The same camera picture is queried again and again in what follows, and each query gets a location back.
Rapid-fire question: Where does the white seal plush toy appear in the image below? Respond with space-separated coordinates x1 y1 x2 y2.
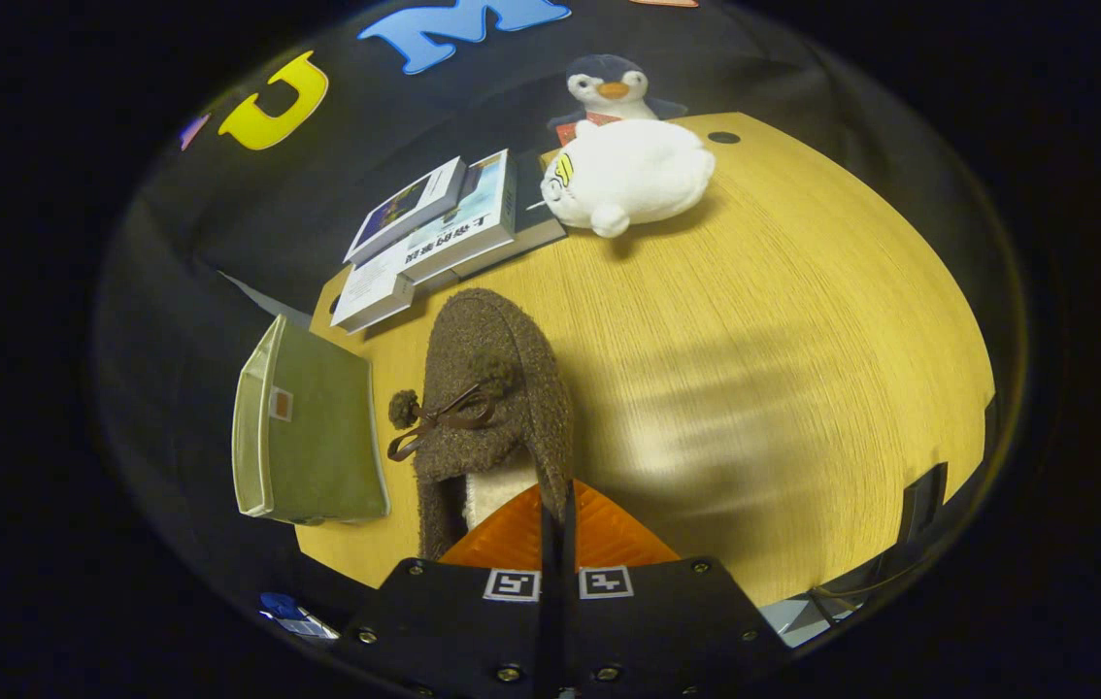
540 118 717 239

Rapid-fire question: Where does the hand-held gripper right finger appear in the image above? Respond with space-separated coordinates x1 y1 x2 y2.
565 479 789 699

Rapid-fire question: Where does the penguin plush toy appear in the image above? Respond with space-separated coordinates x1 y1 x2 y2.
548 53 689 147

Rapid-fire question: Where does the plain white book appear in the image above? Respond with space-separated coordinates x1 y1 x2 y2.
330 264 416 335

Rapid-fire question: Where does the dark rectangular object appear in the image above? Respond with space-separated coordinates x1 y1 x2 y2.
900 462 950 545

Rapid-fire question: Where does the light blue cover book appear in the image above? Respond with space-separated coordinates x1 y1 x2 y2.
385 149 518 284

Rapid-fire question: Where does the black book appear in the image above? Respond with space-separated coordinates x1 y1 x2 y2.
453 209 568 283

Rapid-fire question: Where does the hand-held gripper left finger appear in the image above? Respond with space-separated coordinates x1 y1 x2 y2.
337 481 556 699

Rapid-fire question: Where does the brown fuzzy shoe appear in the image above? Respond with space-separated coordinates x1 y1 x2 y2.
387 287 575 561

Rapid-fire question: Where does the green fabric storage box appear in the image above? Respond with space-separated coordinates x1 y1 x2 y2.
232 313 391 526

